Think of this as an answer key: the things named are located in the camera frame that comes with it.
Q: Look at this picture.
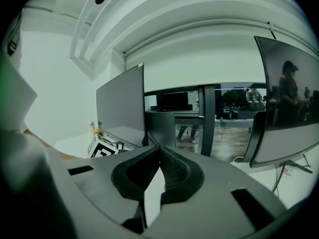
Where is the white roller blind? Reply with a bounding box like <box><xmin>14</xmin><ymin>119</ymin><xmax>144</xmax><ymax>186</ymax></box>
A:
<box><xmin>124</xmin><ymin>23</ymin><xmax>275</xmax><ymax>96</ymax></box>

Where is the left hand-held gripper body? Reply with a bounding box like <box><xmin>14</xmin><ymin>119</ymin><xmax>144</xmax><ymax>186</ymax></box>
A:
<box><xmin>87</xmin><ymin>134</ymin><xmax>120</xmax><ymax>159</ymax></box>

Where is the curved black monitor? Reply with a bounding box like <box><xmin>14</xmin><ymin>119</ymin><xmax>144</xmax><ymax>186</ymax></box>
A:
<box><xmin>243</xmin><ymin>35</ymin><xmax>319</xmax><ymax>169</ymax></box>

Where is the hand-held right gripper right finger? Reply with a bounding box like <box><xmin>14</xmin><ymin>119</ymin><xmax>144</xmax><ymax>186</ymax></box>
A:
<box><xmin>142</xmin><ymin>145</ymin><xmax>287</xmax><ymax>239</ymax></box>

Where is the dark grey panel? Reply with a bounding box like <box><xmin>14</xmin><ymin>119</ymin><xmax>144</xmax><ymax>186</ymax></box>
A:
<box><xmin>145</xmin><ymin>111</ymin><xmax>176</xmax><ymax>148</ymax></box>

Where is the glass window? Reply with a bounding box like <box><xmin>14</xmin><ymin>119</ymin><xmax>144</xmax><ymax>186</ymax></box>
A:
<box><xmin>144</xmin><ymin>83</ymin><xmax>268</xmax><ymax>163</ymax></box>

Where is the black window post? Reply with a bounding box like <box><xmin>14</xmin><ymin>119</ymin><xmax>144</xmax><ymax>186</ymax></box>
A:
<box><xmin>198</xmin><ymin>84</ymin><xmax>216</xmax><ymax>157</ymax></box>

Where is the white shirt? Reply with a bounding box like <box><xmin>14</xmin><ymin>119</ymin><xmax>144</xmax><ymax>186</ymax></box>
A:
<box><xmin>4</xmin><ymin>6</ymin><xmax>26</xmax><ymax>68</ymax></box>

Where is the large black monitor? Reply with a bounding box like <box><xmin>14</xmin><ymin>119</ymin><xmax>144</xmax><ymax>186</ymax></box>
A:
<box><xmin>96</xmin><ymin>63</ymin><xmax>146</xmax><ymax>149</ymax></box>

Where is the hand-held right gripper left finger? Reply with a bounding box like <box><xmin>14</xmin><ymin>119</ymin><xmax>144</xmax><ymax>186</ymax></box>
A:
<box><xmin>63</xmin><ymin>145</ymin><xmax>160</xmax><ymax>234</ymax></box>

